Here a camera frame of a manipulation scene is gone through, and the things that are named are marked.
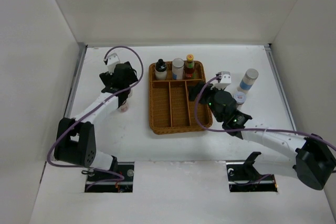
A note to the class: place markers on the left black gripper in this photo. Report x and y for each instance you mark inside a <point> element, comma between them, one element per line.
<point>107,78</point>

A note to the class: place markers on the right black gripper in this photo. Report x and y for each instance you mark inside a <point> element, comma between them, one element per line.
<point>191,90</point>

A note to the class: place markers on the red chili sauce bottle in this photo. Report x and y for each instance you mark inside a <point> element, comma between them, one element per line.
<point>189,68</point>

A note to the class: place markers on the blue label bead jar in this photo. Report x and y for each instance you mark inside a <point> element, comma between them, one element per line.
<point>177,69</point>
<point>248,80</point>

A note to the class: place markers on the red label sauce jar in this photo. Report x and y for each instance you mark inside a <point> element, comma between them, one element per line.
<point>124,107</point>

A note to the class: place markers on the black cap salt shaker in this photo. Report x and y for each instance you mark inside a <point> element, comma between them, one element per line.
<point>160,70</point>

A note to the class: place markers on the silver lid dark spice jar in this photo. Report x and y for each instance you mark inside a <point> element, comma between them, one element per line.
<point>240,98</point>

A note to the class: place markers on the black top glass grinder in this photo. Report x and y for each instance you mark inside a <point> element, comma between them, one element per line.
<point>130,93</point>

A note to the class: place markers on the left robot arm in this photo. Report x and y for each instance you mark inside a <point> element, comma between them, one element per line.
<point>76,138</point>

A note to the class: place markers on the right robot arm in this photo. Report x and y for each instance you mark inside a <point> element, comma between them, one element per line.
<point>310,156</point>

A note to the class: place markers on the brown wicker divided tray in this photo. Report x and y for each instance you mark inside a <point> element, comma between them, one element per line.
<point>170,111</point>

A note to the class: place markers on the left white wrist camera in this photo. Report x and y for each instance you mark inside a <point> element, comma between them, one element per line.
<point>111,61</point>

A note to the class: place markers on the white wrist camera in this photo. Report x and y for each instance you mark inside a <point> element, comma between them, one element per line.
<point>223,80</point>
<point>111,61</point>

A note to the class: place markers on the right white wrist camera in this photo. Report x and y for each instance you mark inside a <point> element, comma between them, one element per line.
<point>223,80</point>

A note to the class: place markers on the left aluminium table rail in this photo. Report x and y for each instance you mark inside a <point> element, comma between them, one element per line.
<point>72,92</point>

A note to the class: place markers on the aluminium table rail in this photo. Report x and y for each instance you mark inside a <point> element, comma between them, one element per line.
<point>72,92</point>
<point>280,88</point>

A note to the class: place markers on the right aluminium table rail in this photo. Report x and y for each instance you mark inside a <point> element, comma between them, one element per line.
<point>280,88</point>

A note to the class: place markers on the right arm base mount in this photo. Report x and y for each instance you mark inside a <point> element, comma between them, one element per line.
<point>244,178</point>

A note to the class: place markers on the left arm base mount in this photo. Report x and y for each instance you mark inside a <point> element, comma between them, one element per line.
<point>102,182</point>

